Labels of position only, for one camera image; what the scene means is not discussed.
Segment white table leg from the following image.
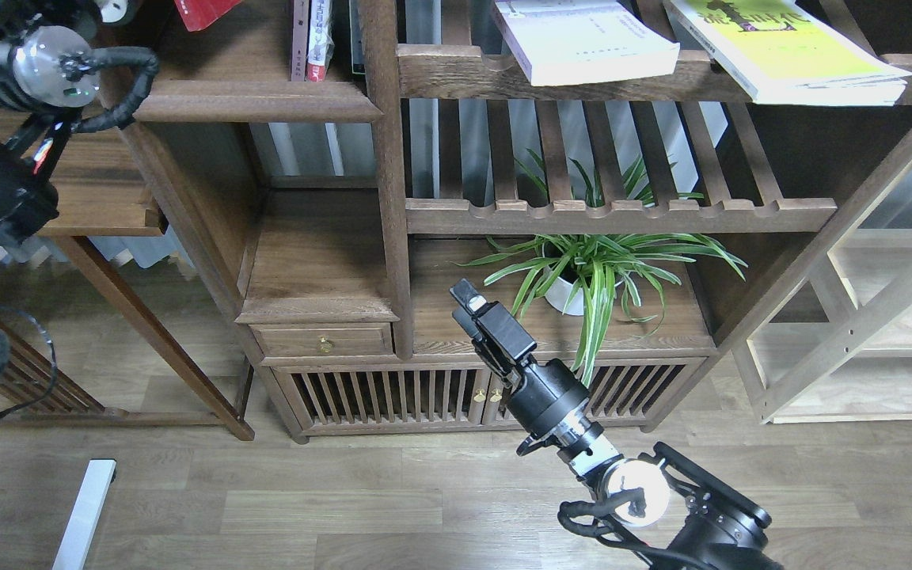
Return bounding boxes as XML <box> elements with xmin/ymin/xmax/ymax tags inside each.
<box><xmin>51</xmin><ymin>458</ymin><xmax>117</xmax><ymax>569</ymax></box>

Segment white plant pot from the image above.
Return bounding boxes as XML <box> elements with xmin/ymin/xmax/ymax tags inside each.
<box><xmin>541</xmin><ymin>243</ymin><xmax>624</xmax><ymax>318</ymax></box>

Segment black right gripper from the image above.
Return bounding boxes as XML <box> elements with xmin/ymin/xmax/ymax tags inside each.
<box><xmin>450</xmin><ymin>279</ymin><xmax>590</xmax><ymax>444</ymax></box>

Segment dark wooden bookshelf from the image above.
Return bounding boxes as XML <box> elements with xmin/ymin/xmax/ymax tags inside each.
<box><xmin>101</xmin><ymin>1</ymin><xmax>912</xmax><ymax>443</ymax></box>

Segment dark upright book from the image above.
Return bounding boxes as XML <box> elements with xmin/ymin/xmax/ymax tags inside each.
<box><xmin>348</xmin><ymin>0</ymin><xmax>366</xmax><ymax>78</ymax></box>

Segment red white upright book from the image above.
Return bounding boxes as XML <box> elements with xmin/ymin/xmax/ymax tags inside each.
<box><xmin>305</xmin><ymin>0</ymin><xmax>333</xmax><ymax>82</ymax></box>

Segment spider plant leaves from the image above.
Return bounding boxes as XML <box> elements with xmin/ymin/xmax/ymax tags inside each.
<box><xmin>456</xmin><ymin>149</ymin><xmax>747</xmax><ymax>389</ymax></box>

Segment dark wooden side shelf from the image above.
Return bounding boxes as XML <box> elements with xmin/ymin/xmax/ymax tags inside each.
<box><xmin>0</xmin><ymin>89</ymin><xmax>255</xmax><ymax>443</ymax></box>

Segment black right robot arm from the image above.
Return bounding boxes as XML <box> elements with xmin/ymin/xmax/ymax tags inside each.
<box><xmin>451</xmin><ymin>280</ymin><xmax>779</xmax><ymax>569</ymax></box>

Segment yellow green book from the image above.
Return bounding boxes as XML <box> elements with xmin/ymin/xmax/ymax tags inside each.
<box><xmin>663</xmin><ymin>1</ymin><xmax>912</xmax><ymax>107</ymax></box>

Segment light wooden shelf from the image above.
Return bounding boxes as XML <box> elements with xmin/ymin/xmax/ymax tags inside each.
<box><xmin>732</xmin><ymin>158</ymin><xmax>912</xmax><ymax>424</ymax></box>

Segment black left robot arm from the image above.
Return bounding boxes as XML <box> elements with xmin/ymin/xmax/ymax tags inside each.
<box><xmin>0</xmin><ymin>1</ymin><xmax>160</xmax><ymax>248</ymax></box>

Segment brass drawer knob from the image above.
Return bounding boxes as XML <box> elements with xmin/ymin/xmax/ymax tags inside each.
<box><xmin>317</xmin><ymin>336</ymin><xmax>334</xmax><ymax>354</ymax></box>

